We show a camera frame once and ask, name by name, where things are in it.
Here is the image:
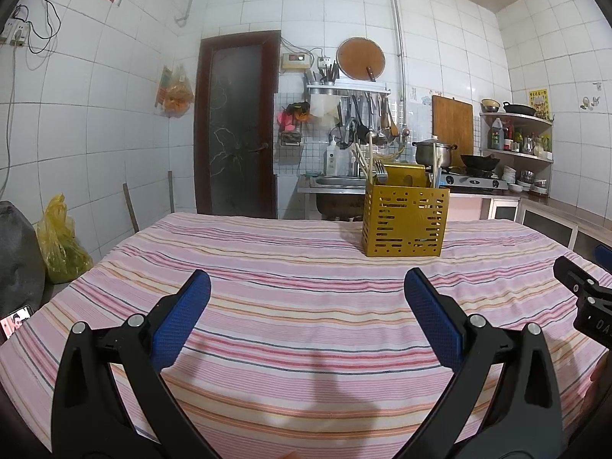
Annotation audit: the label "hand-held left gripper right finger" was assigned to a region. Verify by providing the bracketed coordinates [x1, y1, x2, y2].
[404, 268, 565, 459]

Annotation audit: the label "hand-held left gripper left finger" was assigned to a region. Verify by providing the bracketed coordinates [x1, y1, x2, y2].
[52, 269, 212, 459]

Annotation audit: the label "yellow perforated utensil holder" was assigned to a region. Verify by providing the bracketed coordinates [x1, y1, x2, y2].
[362, 164, 451, 258]

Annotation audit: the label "person's right forearm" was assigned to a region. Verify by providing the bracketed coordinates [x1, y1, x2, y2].
[589, 361, 609, 394]

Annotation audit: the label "row of hanging kitchen utensils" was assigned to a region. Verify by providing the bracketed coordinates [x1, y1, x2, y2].
[337, 94, 400, 150]

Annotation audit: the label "kitchen counter cabinets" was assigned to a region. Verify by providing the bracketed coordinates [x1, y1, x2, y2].
[449, 194, 612, 271]

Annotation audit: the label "short wooden stick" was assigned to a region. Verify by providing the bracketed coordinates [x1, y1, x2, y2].
[123, 182, 141, 234]

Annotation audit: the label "pink striped tablecloth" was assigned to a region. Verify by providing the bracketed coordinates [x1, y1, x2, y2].
[0, 211, 612, 459]

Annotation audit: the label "yellow plastic bag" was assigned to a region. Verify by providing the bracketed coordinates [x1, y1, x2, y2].
[37, 194, 94, 284]

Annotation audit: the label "steel gas stove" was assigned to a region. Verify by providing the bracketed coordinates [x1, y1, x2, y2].
[438, 172, 510, 195]

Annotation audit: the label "black wok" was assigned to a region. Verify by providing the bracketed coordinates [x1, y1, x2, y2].
[460, 153, 501, 176]

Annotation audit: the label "steel sink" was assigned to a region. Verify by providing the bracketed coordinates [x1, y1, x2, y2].
[297, 174, 370, 221]

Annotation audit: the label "steel cooking pot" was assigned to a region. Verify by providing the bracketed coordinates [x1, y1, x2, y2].
[412, 137, 459, 168]

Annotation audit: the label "smartphone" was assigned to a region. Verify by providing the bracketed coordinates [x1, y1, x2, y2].
[0, 304, 35, 343]

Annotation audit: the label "black frying pan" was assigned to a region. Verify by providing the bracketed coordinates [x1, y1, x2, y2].
[501, 101, 537, 117]

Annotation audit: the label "dark grey sack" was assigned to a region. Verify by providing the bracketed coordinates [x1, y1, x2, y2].
[0, 200, 47, 317]

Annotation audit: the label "dark wooden glass door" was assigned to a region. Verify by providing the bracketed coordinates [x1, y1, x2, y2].
[193, 30, 282, 220]

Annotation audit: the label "rectangular wooden cutting board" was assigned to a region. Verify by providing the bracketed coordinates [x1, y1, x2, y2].
[431, 94, 474, 154]

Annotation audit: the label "hanging bag with orange contents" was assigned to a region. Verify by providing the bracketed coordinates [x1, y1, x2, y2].
[155, 64, 195, 118]

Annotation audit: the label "red and orange hanging items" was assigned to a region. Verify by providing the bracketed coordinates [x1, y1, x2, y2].
[278, 101, 311, 133]

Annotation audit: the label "white hanging cloth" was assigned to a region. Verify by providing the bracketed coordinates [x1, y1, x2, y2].
[309, 95, 338, 118]

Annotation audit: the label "metal cutlery cup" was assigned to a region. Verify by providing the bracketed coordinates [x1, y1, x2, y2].
[313, 62, 340, 86]

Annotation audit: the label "round wooden board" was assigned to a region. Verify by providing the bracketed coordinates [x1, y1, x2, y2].
[335, 36, 387, 81]

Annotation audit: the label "wall hooks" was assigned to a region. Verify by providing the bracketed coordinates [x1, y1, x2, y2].
[579, 82, 602, 110]

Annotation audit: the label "corner wall shelf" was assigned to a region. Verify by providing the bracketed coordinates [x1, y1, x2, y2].
[479, 112, 554, 193]

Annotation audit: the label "yellow wall poster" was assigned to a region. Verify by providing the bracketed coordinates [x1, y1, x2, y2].
[528, 88, 550, 120]

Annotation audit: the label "metal wall rack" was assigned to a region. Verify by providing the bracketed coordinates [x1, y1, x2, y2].
[305, 81, 392, 99]

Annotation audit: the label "black wall cable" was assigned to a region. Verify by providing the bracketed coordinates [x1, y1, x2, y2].
[0, 0, 64, 59]

